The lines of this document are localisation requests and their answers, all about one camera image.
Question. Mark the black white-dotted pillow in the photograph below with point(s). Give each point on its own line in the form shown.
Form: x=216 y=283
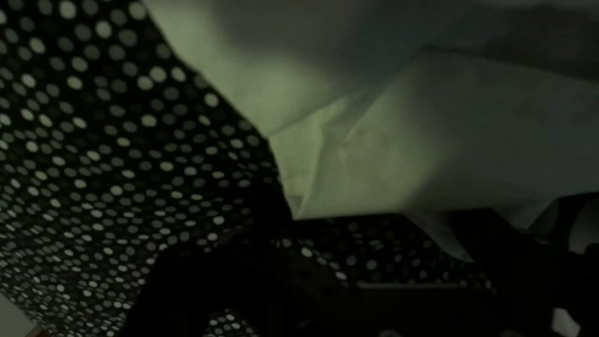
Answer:
x=111 y=151

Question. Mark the crumpled white cloth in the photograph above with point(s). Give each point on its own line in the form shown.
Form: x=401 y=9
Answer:
x=416 y=107

